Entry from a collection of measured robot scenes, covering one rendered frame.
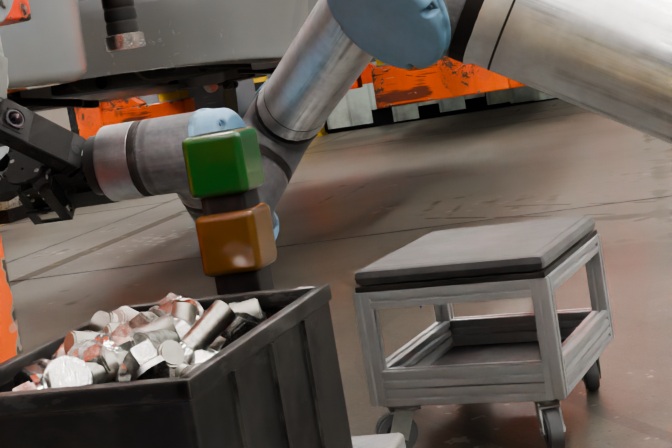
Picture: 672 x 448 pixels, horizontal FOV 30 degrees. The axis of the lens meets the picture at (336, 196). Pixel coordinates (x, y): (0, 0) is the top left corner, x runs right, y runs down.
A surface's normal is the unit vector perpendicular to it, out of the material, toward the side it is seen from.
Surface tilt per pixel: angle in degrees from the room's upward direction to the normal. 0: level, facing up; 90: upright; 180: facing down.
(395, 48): 126
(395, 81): 90
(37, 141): 71
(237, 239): 90
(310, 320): 90
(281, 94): 103
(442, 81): 90
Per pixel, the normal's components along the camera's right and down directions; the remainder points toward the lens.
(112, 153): -0.29, -0.13
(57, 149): 0.66, -0.38
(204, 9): 0.20, 0.32
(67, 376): 0.25, -0.32
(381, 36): -0.51, 0.73
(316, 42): -0.79, 0.40
